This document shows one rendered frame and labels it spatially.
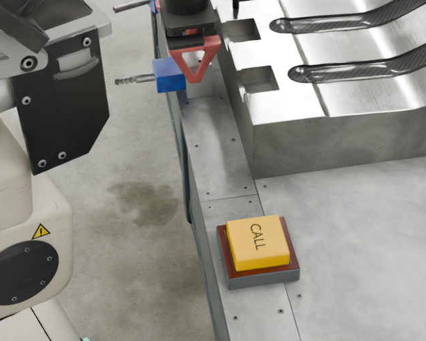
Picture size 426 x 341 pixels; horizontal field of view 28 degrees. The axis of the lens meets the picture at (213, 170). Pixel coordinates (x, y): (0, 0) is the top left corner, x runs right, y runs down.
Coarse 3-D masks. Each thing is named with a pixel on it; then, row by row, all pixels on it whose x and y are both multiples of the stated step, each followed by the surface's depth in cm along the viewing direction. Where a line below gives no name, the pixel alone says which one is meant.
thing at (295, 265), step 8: (288, 232) 96; (224, 240) 95; (288, 240) 95; (224, 248) 94; (224, 256) 93; (296, 264) 92; (232, 272) 92; (240, 272) 92; (248, 272) 92; (256, 272) 92; (264, 272) 92; (272, 272) 92
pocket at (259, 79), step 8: (240, 72) 107; (248, 72) 107; (256, 72) 108; (264, 72) 108; (272, 72) 107; (240, 80) 107; (248, 80) 108; (256, 80) 108; (264, 80) 109; (272, 80) 108; (240, 88) 106; (248, 88) 108; (256, 88) 108; (264, 88) 108; (272, 88) 108
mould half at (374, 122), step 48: (288, 0) 118; (336, 0) 119; (384, 0) 117; (240, 48) 110; (288, 48) 110; (336, 48) 110; (384, 48) 110; (240, 96) 106; (288, 96) 102; (336, 96) 103; (384, 96) 103; (288, 144) 102; (336, 144) 103; (384, 144) 105
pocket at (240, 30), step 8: (224, 24) 114; (232, 24) 115; (240, 24) 115; (248, 24) 115; (224, 32) 115; (232, 32) 116; (240, 32) 116; (248, 32) 116; (256, 32) 114; (224, 40) 114; (232, 40) 116; (240, 40) 116; (248, 40) 116; (256, 40) 115
